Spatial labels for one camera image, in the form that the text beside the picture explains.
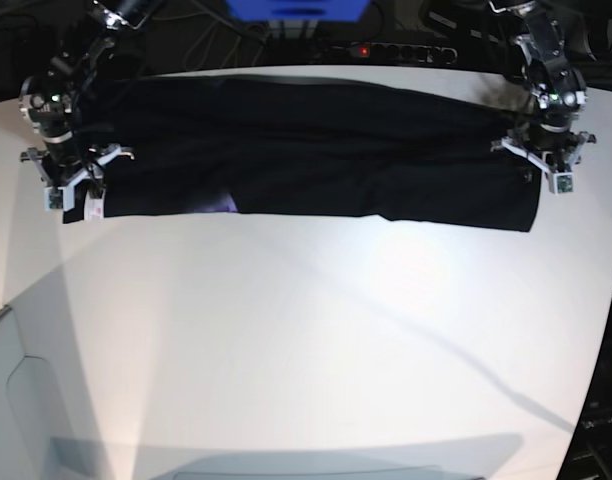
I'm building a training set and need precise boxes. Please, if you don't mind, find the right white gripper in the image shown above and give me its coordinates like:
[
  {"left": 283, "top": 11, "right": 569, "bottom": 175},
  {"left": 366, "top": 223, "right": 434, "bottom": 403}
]
[{"left": 19, "top": 144, "right": 135, "bottom": 211}]

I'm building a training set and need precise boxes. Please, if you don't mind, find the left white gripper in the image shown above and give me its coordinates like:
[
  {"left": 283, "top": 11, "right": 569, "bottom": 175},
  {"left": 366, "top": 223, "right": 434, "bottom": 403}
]
[{"left": 491, "top": 126, "right": 595, "bottom": 194}]

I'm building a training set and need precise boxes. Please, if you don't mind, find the black T-shirt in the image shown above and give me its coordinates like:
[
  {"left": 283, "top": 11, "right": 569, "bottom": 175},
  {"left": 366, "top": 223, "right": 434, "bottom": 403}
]
[{"left": 80, "top": 76, "right": 541, "bottom": 232}]

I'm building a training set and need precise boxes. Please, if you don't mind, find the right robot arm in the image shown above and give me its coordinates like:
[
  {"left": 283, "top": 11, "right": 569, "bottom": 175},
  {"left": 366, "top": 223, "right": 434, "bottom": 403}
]
[{"left": 19, "top": 1, "right": 162, "bottom": 213}]

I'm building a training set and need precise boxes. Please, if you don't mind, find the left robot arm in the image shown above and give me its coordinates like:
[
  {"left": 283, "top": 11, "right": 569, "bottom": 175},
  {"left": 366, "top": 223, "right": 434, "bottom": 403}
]
[{"left": 489, "top": 1, "right": 596, "bottom": 195}]

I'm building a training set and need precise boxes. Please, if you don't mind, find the white garment label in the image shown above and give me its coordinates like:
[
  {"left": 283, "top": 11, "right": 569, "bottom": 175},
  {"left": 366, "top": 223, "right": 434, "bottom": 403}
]
[{"left": 83, "top": 195, "right": 105, "bottom": 222}]

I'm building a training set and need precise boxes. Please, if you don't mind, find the black power strip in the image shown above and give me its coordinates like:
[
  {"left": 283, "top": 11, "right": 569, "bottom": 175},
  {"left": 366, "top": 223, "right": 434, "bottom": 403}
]
[{"left": 322, "top": 42, "right": 458, "bottom": 68}]

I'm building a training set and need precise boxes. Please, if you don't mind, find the blue box overhead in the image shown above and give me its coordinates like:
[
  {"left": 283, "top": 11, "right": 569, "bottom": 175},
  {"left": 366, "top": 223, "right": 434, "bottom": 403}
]
[{"left": 226, "top": 0, "right": 370, "bottom": 22}]

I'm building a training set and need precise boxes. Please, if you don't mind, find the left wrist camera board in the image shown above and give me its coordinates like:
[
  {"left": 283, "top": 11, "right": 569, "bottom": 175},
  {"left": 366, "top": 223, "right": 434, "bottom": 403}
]
[{"left": 555, "top": 173, "right": 574, "bottom": 194}]

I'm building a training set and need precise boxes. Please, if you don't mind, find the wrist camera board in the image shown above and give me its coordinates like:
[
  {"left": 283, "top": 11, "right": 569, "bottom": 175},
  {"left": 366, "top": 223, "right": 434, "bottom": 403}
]
[
  {"left": 555, "top": 173, "right": 574, "bottom": 194},
  {"left": 44, "top": 189, "right": 63, "bottom": 211}
]

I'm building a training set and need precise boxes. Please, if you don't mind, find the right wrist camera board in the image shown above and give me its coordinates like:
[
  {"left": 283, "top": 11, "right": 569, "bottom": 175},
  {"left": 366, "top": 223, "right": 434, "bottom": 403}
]
[{"left": 44, "top": 189, "right": 63, "bottom": 211}]

